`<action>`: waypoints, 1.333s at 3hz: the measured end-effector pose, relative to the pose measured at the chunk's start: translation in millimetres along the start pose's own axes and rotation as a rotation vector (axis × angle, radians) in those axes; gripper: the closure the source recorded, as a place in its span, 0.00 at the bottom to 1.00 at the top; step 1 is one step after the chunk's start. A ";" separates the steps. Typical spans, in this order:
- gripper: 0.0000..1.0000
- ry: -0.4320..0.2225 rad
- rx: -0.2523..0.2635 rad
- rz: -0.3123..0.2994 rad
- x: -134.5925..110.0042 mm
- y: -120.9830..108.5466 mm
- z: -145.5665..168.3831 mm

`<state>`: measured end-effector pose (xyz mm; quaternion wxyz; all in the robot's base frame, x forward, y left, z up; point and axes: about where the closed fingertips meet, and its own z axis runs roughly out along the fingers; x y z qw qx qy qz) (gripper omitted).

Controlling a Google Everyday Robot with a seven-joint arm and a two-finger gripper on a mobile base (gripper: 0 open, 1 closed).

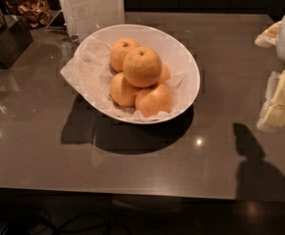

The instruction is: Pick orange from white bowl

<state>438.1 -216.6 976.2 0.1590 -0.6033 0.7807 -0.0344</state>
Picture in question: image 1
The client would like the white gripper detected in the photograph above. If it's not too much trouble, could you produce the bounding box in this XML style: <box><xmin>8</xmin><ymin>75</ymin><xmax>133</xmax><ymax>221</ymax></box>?
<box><xmin>255</xmin><ymin>15</ymin><xmax>285</xmax><ymax>133</ymax></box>

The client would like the white ceramic bowl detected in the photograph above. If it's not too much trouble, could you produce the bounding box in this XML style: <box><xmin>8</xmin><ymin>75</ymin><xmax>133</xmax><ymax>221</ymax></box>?
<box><xmin>83</xmin><ymin>24</ymin><xmax>200</xmax><ymax>124</ymax></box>

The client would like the hidden right orange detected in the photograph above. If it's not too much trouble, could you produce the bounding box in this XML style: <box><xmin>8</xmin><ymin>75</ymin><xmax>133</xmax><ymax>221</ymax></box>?
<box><xmin>158</xmin><ymin>64</ymin><xmax>171</xmax><ymax>83</ymax></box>

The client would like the white paper liner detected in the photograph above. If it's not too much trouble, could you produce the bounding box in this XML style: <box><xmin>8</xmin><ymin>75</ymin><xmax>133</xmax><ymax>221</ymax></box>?
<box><xmin>61</xmin><ymin>38</ymin><xmax>191</xmax><ymax>123</ymax></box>

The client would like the white paper menu sign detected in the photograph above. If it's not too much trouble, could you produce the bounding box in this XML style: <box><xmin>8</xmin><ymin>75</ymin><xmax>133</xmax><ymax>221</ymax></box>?
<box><xmin>60</xmin><ymin>0</ymin><xmax>124</xmax><ymax>43</ymax></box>

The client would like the glass jar of dried fruit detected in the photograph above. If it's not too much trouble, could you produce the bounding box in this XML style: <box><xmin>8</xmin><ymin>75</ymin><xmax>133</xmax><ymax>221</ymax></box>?
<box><xmin>3</xmin><ymin>0</ymin><xmax>51</xmax><ymax>28</ymax></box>

